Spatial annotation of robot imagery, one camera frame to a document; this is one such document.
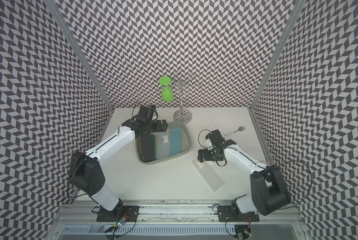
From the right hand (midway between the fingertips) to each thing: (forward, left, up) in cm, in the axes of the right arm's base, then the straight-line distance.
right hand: (206, 160), depth 86 cm
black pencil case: (+7, +36, -1) cm, 36 cm away
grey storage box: (+15, +12, -4) cm, 19 cm away
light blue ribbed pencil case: (+12, +19, -3) cm, 23 cm away
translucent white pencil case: (+13, +28, -4) cm, 31 cm away
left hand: (+16, +27, +12) cm, 33 cm away
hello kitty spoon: (+24, -26, -3) cm, 36 cm away
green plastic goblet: (+41, +24, +17) cm, 50 cm away
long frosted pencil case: (-6, -2, -6) cm, 9 cm away
